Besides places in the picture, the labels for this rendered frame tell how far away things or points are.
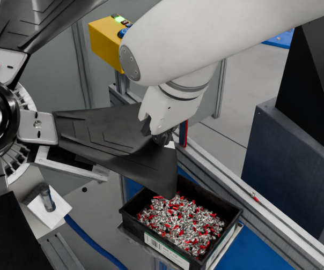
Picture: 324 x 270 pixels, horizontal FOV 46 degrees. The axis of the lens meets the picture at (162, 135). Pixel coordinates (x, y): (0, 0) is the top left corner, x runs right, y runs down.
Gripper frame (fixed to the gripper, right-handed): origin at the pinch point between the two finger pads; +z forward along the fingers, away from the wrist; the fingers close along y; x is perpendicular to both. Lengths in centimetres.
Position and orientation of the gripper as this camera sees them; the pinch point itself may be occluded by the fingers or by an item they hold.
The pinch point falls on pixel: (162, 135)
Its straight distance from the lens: 71.6
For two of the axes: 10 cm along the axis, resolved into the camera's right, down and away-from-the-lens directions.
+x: 6.0, 7.2, -3.5
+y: -7.8, 4.2, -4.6
